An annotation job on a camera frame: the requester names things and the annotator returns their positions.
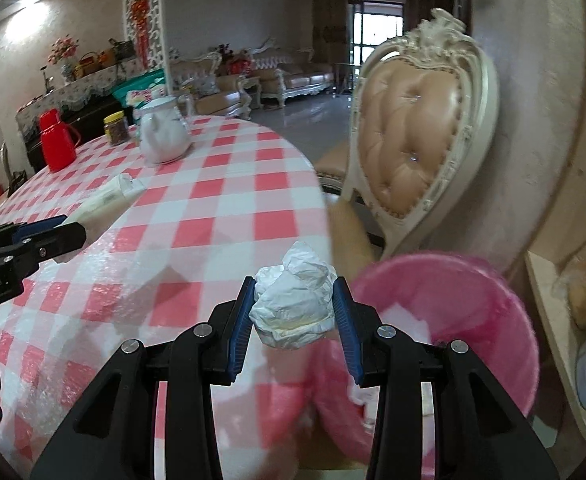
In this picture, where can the long white carton box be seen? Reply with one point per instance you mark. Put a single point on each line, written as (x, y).
(105, 202)

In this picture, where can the flower vase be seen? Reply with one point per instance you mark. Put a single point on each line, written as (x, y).
(68, 70)

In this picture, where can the red thermos jug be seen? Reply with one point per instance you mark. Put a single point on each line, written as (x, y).
(58, 145)

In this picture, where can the brown curtain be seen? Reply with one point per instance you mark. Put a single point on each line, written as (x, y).
(329, 25)

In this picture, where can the green snack bag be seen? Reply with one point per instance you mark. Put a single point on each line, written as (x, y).
(143, 91)

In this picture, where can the clear bag of food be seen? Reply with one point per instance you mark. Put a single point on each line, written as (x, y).
(585, 285)

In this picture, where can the dark handbag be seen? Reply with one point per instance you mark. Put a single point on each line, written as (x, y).
(123, 49)

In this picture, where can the white ceramic teapot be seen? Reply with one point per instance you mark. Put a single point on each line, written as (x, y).
(163, 135)

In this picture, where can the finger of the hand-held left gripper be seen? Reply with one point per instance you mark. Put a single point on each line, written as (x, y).
(63, 242)
(38, 229)

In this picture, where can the brown wicker basket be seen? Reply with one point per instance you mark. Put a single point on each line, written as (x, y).
(106, 57)
(89, 64)

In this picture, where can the white paper wad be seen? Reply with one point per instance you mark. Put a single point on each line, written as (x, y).
(293, 305)

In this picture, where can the pink lined trash bin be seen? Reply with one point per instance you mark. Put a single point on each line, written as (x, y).
(448, 310)

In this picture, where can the cream carved sofa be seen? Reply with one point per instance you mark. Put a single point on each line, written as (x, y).
(303, 80)

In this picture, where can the white lattice partition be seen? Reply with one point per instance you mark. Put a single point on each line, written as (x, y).
(157, 20)

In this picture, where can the red knot wall hanging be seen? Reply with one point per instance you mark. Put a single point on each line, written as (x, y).
(140, 10)

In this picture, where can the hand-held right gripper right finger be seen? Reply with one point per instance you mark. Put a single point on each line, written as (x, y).
(348, 340)

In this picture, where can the balcony glass door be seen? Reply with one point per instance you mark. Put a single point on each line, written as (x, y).
(373, 30)

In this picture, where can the yellow lid glass jar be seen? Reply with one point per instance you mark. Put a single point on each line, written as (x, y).
(116, 130)

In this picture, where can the floral lace piano cover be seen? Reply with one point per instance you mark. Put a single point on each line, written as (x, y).
(68, 97)

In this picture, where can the cream tufted dining chair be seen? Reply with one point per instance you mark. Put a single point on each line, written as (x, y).
(418, 130)

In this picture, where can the cream carved armchair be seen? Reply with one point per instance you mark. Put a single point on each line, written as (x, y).
(218, 95)

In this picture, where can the black upright piano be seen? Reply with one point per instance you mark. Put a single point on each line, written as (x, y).
(90, 120)

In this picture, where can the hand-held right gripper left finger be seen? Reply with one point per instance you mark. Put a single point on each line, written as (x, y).
(240, 340)

